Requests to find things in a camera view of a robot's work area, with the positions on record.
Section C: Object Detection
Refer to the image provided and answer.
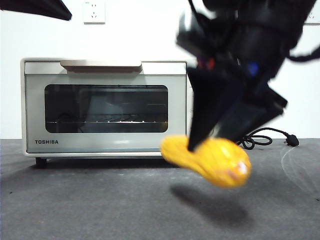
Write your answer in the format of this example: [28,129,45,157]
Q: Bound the yellow corn cob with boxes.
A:
[159,134,252,189]

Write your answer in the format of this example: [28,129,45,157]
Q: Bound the glass oven door with handle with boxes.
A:
[24,59,188,154]

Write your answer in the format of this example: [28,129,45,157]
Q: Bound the cream Toshiba toaster oven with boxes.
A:
[20,57,197,167]

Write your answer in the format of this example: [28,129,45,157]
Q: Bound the black power cable with plug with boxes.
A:
[236,127,300,151]

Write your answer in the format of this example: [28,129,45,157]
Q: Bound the metal wire oven rack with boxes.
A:
[48,113,168,125]

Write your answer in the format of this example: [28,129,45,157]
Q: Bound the white wall socket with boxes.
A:
[303,4,320,26]
[83,1,106,25]

